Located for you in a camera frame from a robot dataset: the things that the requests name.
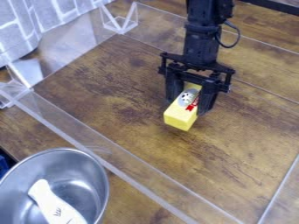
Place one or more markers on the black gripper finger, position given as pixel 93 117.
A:
pixel 208 95
pixel 173 86

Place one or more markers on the clear acrylic barrier panel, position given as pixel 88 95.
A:
pixel 228 171

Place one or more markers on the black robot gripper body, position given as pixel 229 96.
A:
pixel 196 65

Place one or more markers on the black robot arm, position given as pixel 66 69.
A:
pixel 209 12

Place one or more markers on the yellow butter block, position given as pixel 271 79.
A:
pixel 181 113

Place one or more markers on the silver metal bowl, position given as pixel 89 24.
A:
pixel 76 178

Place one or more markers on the blue object at edge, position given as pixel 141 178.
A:
pixel 4 167

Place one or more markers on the white plastic spatula handle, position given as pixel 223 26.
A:
pixel 54 209

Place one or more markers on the grey brick pattern curtain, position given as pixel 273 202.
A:
pixel 25 19

